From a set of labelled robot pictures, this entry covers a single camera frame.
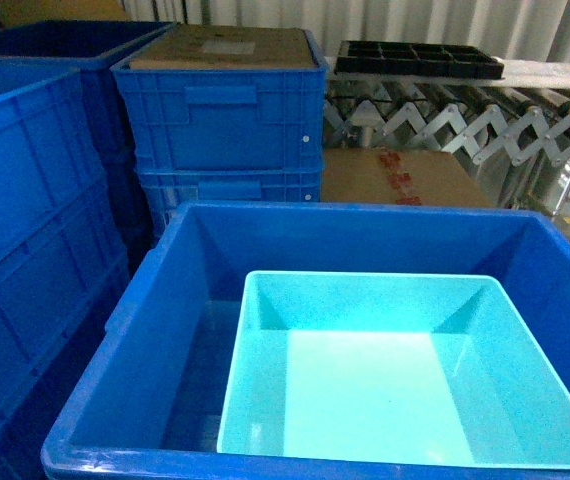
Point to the silver expandable roller conveyor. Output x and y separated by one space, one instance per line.
514 142

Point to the blue crate stack left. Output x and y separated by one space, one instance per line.
62 261

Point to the brown cardboard sheet in crate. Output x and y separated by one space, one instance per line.
210 47

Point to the black compartment tray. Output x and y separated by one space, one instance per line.
417 59

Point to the blue ribbed crate lower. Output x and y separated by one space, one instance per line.
166 190

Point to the blue ribbed crate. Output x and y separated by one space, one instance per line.
166 190
224 119

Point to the brown cardboard box red print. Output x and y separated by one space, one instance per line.
384 176

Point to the large blue plastic tub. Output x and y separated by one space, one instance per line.
148 405

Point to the white foam block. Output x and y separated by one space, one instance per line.
535 74

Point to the turquoise plastic box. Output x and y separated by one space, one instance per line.
423 369

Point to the blue ribbed crate upper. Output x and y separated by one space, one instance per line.
224 119

